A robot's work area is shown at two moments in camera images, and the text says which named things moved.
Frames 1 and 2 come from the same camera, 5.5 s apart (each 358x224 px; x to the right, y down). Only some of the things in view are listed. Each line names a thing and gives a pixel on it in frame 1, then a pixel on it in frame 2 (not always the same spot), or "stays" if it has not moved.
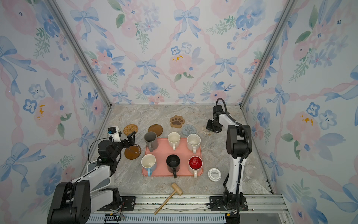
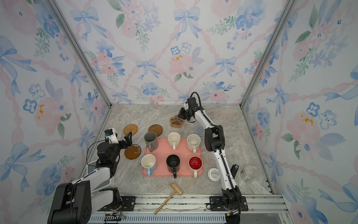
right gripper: (208, 126) → (180, 115)
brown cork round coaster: (156, 128) stays
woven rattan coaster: (129, 129) stays
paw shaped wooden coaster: (176, 121) stays
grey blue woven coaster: (189, 129) → (199, 129)
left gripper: (127, 145) stays
